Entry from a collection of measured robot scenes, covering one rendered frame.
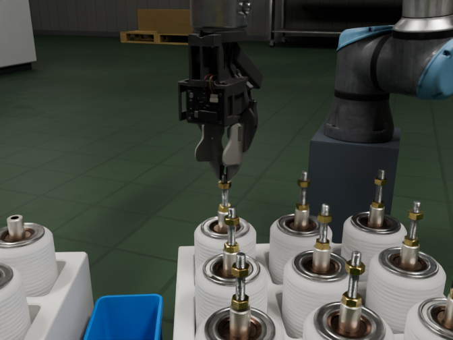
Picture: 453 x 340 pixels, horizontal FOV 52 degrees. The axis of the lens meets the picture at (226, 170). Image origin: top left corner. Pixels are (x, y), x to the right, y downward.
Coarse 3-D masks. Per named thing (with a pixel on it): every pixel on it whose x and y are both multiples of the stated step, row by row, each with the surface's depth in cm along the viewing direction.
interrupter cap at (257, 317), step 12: (216, 312) 51; (228, 312) 52; (252, 312) 52; (216, 324) 50; (228, 324) 50; (252, 324) 50; (264, 324) 50; (216, 336) 48; (228, 336) 48; (252, 336) 48; (264, 336) 48
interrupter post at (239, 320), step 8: (232, 312) 48; (240, 312) 47; (248, 312) 48; (232, 320) 48; (240, 320) 48; (248, 320) 48; (232, 328) 48; (240, 328) 48; (248, 328) 48; (240, 336) 48
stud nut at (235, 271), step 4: (248, 264) 47; (232, 268) 46; (236, 268) 46; (240, 268) 46; (244, 268) 46; (248, 268) 46; (232, 272) 46; (236, 272) 46; (240, 272) 46; (244, 272) 46; (248, 272) 46; (236, 276) 46; (240, 276) 46; (244, 276) 46
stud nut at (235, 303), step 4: (248, 296) 48; (232, 300) 48; (236, 300) 47; (244, 300) 47; (248, 300) 48; (232, 304) 48; (236, 304) 47; (240, 304) 47; (244, 304) 47; (248, 304) 48; (236, 308) 47; (240, 308) 47; (244, 308) 47
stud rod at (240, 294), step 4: (240, 252) 46; (236, 256) 46; (240, 256) 46; (244, 256) 46; (236, 260) 46; (240, 260) 46; (244, 260) 46; (236, 264) 46; (240, 264) 46; (244, 264) 46; (236, 280) 47; (240, 280) 47; (244, 280) 47; (236, 284) 47; (240, 284) 47; (244, 284) 47; (236, 288) 47; (240, 288) 47; (244, 288) 47; (236, 292) 47; (240, 292) 47; (244, 292) 47; (236, 296) 48; (240, 296) 47; (244, 296) 48; (240, 300) 47
